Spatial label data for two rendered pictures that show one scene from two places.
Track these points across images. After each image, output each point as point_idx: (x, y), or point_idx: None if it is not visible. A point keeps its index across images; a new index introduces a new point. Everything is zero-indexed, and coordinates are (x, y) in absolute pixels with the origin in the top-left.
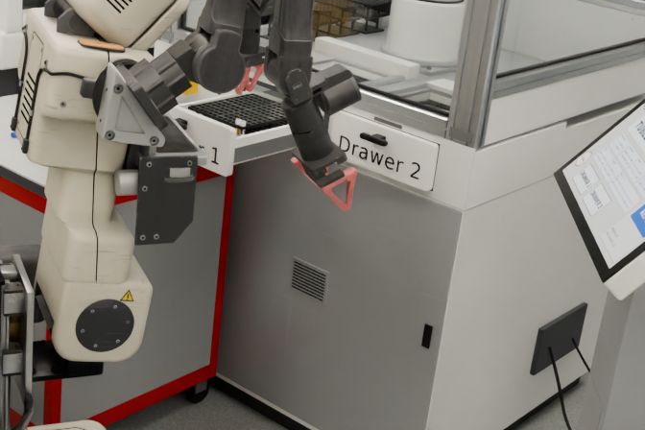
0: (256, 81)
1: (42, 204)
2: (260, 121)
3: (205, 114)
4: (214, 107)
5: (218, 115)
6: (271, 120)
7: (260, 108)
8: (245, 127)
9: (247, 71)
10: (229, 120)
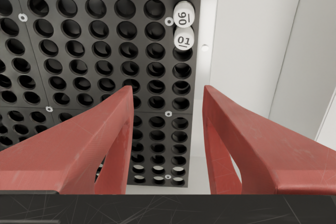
0: (103, 104)
1: None
2: (85, 10)
3: (190, 139)
4: (130, 157)
5: (174, 115)
6: (31, 5)
7: (2, 96)
8: None
9: (315, 157)
10: (174, 74)
